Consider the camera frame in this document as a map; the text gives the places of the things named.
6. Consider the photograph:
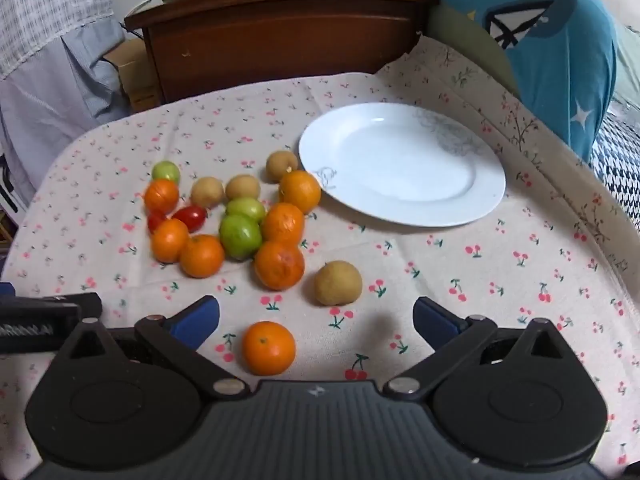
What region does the orange tangerine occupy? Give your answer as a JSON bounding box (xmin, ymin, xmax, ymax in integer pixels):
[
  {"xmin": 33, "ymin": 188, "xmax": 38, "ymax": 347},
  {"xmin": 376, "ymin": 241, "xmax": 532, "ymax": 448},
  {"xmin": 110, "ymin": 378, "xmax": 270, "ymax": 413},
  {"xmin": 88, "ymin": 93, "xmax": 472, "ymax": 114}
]
[
  {"xmin": 180, "ymin": 234, "xmax": 226, "ymax": 278},
  {"xmin": 151, "ymin": 219, "xmax": 190, "ymax": 263},
  {"xmin": 143, "ymin": 179, "xmax": 180, "ymax": 214},
  {"xmin": 253, "ymin": 240, "xmax": 305, "ymax": 290},
  {"xmin": 278, "ymin": 170, "xmax": 321, "ymax": 214},
  {"xmin": 260, "ymin": 203, "xmax": 305, "ymax": 245},
  {"xmin": 242, "ymin": 321, "xmax": 296, "ymax": 376}
]

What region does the orange tangerine front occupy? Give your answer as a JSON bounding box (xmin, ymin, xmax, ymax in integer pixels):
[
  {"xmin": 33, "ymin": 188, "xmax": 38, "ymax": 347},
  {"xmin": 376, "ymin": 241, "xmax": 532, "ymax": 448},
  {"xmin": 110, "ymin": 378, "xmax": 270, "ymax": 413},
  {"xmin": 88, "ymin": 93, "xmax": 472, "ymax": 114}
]
[{"xmin": 242, "ymin": 321, "xmax": 296, "ymax": 376}]

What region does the green tomato large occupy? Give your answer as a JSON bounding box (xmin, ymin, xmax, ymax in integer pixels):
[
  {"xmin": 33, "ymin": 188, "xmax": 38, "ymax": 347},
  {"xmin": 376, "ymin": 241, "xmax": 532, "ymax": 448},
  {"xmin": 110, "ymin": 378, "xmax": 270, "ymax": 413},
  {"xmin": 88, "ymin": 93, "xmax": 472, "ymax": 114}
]
[{"xmin": 218, "ymin": 214, "xmax": 262, "ymax": 261}]

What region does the red cherry tomato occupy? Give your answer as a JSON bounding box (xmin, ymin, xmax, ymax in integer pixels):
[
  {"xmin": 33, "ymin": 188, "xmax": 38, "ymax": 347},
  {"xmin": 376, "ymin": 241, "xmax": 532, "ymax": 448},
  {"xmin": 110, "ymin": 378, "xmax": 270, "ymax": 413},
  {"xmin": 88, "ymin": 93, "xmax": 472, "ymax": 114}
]
[
  {"xmin": 146, "ymin": 210, "xmax": 167, "ymax": 234},
  {"xmin": 171, "ymin": 205, "xmax": 207, "ymax": 233}
]

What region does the brown longan large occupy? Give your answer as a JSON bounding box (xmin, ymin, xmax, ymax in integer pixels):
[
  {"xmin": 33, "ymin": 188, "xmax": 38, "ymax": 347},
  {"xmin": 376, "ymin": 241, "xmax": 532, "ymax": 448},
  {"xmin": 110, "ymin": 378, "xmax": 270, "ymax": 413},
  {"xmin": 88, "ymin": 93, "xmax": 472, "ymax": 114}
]
[{"xmin": 314, "ymin": 260, "xmax": 362, "ymax": 307}]

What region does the green tomato small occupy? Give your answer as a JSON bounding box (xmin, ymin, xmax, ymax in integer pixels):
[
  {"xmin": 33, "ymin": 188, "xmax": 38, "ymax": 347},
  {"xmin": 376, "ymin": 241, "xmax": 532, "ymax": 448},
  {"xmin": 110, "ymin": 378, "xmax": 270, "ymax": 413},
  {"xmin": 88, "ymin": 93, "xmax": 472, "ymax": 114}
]
[{"xmin": 226, "ymin": 197, "xmax": 266, "ymax": 223}]

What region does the cherry print tablecloth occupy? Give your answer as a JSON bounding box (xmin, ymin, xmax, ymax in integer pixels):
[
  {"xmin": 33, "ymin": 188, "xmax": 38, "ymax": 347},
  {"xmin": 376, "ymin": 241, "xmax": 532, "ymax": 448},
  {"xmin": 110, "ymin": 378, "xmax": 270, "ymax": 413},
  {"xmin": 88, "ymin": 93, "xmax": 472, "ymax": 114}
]
[{"xmin": 2, "ymin": 38, "xmax": 639, "ymax": 473}]

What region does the green tomato far left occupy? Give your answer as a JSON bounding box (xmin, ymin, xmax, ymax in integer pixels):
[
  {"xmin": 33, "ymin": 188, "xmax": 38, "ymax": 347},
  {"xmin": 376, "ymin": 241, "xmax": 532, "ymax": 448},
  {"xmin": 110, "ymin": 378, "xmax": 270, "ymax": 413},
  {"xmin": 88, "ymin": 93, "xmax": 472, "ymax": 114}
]
[{"xmin": 151, "ymin": 160, "xmax": 181, "ymax": 184}]

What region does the white ceramic plate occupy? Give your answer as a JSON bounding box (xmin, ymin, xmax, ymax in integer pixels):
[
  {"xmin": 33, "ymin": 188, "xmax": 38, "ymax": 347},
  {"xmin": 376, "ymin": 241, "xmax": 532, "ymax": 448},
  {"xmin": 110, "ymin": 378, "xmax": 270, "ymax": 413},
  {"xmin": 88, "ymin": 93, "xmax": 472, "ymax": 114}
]
[{"xmin": 298, "ymin": 103, "xmax": 506, "ymax": 228}]

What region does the brown cardboard box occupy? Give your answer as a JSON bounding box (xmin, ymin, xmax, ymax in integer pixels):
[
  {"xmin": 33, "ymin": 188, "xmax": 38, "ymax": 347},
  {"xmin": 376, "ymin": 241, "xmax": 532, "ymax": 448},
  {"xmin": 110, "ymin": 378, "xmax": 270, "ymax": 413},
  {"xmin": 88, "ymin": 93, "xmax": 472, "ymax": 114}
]
[{"xmin": 104, "ymin": 38, "xmax": 160, "ymax": 113}]

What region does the light blue hanging cloth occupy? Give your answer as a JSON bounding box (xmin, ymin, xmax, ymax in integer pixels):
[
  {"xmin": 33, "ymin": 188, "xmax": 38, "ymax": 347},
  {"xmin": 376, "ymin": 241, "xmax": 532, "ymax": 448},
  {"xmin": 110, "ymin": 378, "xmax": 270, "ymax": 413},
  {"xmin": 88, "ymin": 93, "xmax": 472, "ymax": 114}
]
[{"xmin": 1, "ymin": 0, "xmax": 130, "ymax": 203}]

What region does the blue star pillow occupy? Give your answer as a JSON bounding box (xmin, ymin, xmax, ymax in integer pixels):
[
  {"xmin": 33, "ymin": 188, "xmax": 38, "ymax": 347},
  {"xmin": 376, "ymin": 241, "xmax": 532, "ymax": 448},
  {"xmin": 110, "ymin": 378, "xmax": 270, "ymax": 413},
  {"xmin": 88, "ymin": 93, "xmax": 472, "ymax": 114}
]
[{"xmin": 399, "ymin": 0, "xmax": 618, "ymax": 164}]

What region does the dark wooden headboard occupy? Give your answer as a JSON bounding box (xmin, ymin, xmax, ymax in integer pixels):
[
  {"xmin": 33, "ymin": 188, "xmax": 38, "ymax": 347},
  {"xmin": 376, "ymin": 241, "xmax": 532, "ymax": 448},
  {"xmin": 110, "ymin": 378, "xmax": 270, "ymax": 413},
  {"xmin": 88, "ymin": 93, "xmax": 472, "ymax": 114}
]
[{"xmin": 125, "ymin": 0, "xmax": 439, "ymax": 103}]

